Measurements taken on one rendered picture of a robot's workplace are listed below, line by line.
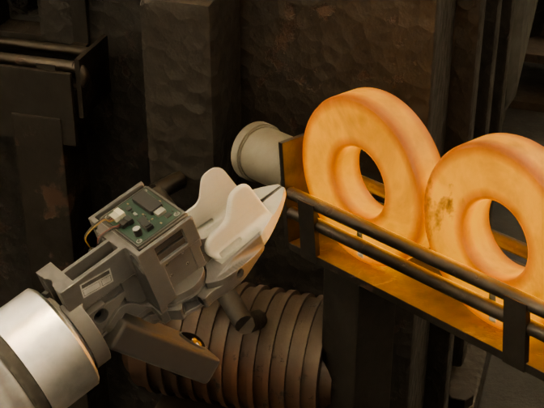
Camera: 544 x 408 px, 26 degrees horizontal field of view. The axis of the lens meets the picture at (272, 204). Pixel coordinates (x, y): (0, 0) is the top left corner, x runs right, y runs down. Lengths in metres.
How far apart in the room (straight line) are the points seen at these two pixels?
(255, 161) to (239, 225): 0.21
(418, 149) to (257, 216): 0.15
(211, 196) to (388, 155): 0.15
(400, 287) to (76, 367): 0.30
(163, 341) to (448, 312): 0.24
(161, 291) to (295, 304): 0.31
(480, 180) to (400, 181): 0.09
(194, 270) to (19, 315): 0.14
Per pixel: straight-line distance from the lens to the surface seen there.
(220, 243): 0.92
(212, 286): 0.91
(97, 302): 0.89
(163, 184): 1.23
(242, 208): 0.93
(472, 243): 0.96
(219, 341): 1.16
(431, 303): 1.00
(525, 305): 0.90
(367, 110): 0.99
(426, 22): 1.23
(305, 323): 1.15
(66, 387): 0.87
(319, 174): 1.07
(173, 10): 1.18
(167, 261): 0.88
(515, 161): 0.89
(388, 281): 1.03
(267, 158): 1.12
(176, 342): 0.94
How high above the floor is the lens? 1.20
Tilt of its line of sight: 30 degrees down
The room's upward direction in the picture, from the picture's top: straight up
